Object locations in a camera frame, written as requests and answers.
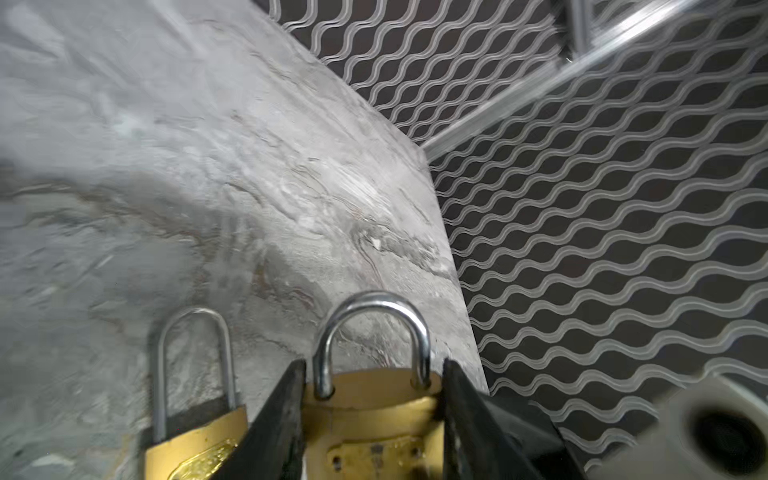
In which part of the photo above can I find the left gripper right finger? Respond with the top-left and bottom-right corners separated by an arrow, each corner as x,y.
442,359 -> 585,479

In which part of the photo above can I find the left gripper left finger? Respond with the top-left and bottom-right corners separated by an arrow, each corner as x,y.
212,360 -> 306,480

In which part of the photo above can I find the small brass padlock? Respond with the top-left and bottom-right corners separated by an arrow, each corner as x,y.
302,291 -> 445,479

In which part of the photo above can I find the long shackle brass padlock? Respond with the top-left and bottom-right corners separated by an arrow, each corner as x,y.
144,306 -> 248,480

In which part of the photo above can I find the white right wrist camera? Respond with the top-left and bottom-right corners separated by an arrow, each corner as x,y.
588,375 -> 767,479

